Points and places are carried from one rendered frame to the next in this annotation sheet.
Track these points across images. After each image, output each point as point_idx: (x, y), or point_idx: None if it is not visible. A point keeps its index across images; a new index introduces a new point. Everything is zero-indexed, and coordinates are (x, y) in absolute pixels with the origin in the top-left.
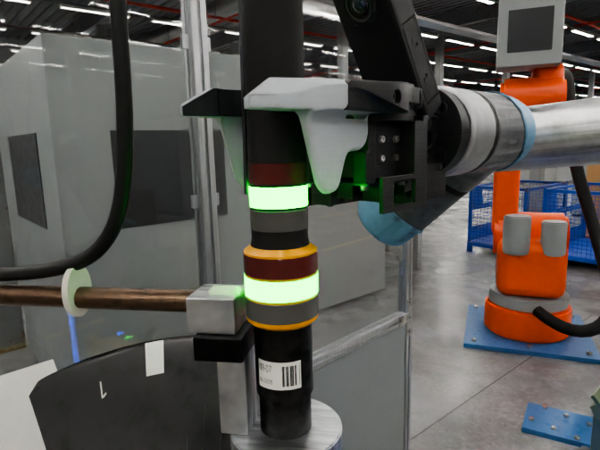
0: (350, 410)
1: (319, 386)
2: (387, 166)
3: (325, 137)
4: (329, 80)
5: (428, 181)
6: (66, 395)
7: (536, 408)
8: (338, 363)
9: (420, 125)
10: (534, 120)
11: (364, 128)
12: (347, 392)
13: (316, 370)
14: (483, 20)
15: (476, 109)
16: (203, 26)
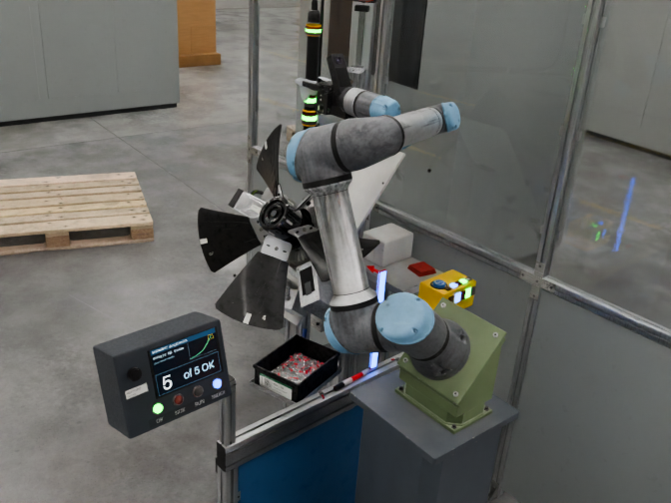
0: (661, 405)
1: (627, 345)
2: (323, 102)
3: (303, 90)
4: (301, 80)
5: (338, 112)
6: None
7: None
8: (658, 348)
9: (325, 95)
10: (379, 111)
11: (314, 91)
12: (662, 385)
13: (629, 329)
14: None
15: (346, 97)
16: (595, 9)
